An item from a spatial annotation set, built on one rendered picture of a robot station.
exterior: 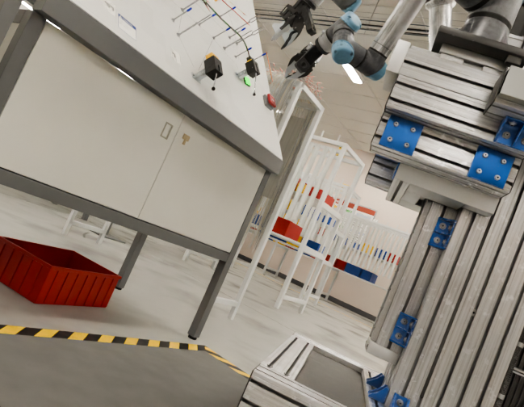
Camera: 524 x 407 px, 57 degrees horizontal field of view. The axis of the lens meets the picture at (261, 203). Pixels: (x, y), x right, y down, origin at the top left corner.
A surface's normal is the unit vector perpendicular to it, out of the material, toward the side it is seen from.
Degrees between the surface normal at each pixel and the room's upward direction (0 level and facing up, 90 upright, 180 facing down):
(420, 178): 90
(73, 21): 90
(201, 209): 90
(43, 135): 90
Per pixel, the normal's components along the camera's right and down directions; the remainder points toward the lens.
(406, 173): -0.18, -0.16
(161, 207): 0.75, 0.28
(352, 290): -0.47, -0.28
